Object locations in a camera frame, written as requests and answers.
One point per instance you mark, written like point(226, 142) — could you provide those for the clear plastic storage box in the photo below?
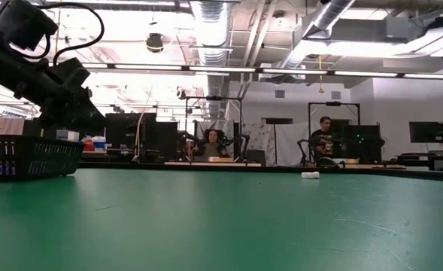
point(67, 136)

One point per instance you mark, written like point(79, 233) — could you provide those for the black computer monitor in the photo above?
point(426, 131)

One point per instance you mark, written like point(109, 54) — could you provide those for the white cloth screen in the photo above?
point(290, 145)

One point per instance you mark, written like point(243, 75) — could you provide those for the black background desk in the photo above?
point(420, 156)

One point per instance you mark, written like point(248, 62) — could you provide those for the ceiling light strip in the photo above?
point(294, 71)
point(431, 76)
point(366, 73)
point(223, 69)
point(147, 67)

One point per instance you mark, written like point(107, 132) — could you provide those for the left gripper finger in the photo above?
point(74, 118)

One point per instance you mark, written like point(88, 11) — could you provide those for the white skeleton figure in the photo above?
point(310, 175)

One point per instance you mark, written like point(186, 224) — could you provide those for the silver ventilation duct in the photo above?
point(332, 11)
point(211, 37)

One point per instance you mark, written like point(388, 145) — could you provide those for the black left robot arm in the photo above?
point(22, 22)

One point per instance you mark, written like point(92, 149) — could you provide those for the patterned white cloth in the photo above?
point(258, 137)

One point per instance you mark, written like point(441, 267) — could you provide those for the black metal rig frame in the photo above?
point(213, 98)
point(334, 103)

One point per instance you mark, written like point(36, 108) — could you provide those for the black plastic mesh basket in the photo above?
point(37, 158)

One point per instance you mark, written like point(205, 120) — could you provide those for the black dome ceiling fixture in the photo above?
point(154, 43)

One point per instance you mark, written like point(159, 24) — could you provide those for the wooden background table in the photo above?
point(213, 164)

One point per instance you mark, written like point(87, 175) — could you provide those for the pink cloth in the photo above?
point(10, 126)

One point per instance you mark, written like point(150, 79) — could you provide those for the plastic bin with red label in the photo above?
point(93, 145)

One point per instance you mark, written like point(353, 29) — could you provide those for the black partition panel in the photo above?
point(31, 128)
point(368, 135)
point(119, 131)

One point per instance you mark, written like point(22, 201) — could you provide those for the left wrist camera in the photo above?
point(72, 77)

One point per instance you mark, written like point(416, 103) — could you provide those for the person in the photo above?
point(323, 141)
point(211, 148)

